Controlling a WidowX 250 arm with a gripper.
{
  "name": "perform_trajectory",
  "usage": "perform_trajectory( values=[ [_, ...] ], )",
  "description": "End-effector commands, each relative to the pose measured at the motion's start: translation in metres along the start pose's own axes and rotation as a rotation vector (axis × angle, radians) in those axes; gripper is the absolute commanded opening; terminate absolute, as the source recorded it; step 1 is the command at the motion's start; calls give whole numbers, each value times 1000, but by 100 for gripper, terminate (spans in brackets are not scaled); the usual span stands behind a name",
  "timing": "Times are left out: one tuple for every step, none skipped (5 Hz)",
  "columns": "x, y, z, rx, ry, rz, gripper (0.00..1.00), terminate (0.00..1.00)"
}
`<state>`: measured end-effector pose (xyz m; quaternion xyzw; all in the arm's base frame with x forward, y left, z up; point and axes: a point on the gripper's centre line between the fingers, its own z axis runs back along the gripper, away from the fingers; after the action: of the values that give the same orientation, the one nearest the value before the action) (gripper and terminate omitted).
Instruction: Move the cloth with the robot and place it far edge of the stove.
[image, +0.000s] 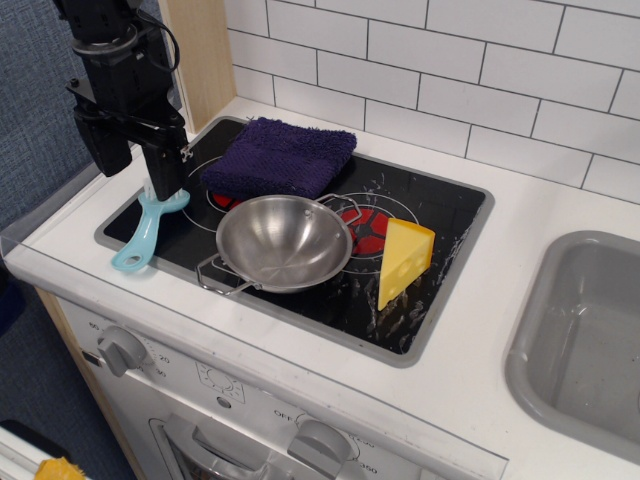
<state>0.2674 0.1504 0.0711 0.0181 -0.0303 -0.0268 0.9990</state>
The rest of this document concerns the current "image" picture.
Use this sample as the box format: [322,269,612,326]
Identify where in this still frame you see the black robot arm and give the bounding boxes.
[56,1,189,201]

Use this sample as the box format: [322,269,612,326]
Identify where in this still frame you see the grey left oven knob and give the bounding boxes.
[98,326,147,378]

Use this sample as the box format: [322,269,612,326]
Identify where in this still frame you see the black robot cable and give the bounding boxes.
[130,7,180,74]

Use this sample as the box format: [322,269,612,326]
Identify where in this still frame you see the purple folded cloth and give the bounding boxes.
[201,117,357,200]

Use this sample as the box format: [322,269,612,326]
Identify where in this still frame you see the yellow object at corner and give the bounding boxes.
[34,457,87,480]

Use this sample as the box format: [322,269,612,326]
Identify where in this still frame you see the light wood side panel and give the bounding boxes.
[159,0,236,134]

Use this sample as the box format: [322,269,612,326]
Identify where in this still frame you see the grey right oven knob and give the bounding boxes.
[287,420,352,478]

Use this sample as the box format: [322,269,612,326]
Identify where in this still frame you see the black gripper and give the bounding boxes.
[68,23,189,201]

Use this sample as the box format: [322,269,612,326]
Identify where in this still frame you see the black toy stove top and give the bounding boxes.
[93,116,496,370]

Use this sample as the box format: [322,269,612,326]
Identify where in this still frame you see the grey oven knob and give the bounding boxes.
[287,420,352,478]
[98,326,147,378]

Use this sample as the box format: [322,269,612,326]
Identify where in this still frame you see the grey toy sink basin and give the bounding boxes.
[505,231,639,463]

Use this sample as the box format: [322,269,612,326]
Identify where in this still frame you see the stainless steel pot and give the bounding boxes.
[196,193,362,296]

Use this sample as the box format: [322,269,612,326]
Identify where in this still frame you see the white toy oven front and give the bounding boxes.
[60,300,434,479]

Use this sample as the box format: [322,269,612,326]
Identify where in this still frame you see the yellow toy cheese wedge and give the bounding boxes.
[377,218,436,311]

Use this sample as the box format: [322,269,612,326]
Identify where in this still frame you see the light blue dish brush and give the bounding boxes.
[111,178,191,272]

